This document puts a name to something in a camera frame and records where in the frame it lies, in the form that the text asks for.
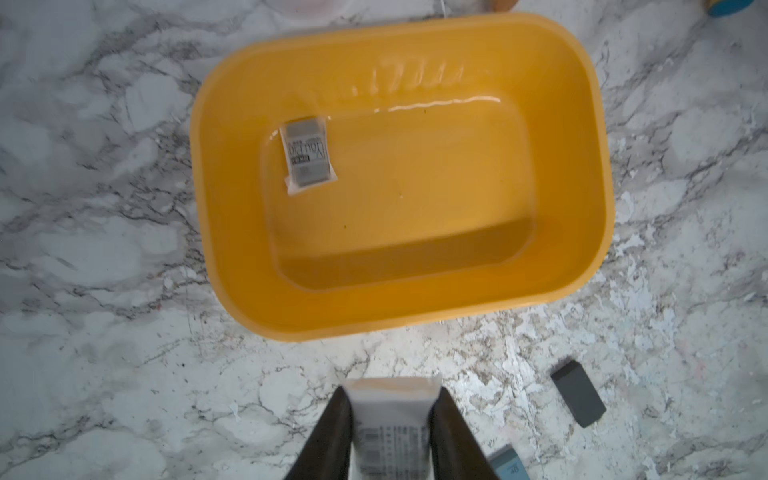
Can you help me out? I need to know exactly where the potted plant white pot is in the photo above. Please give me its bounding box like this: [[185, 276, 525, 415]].
[[265, 0, 349, 20]]

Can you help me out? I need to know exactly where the white label eraser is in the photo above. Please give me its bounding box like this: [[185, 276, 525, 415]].
[[342, 376, 442, 479]]

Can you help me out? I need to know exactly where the grey eraser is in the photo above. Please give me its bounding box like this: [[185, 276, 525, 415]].
[[280, 117, 338, 196]]

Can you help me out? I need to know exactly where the teal eraser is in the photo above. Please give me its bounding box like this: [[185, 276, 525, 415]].
[[488, 444, 530, 480]]

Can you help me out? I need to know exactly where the green toy rake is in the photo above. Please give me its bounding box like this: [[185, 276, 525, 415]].
[[490, 0, 519, 13]]

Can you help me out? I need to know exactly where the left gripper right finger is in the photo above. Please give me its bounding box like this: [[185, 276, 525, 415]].
[[429, 387, 498, 480]]

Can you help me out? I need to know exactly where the yellow toy shovel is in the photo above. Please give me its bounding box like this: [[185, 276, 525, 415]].
[[705, 0, 754, 18]]

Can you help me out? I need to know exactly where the black eraser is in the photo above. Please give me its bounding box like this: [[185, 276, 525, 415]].
[[551, 360, 607, 428]]

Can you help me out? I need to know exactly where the yellow plastic storage box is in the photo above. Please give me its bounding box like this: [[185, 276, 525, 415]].
[[190, 13, 614, 341]]

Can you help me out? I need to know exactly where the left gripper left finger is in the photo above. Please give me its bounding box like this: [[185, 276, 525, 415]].
[[285, 386, 353, 480]]

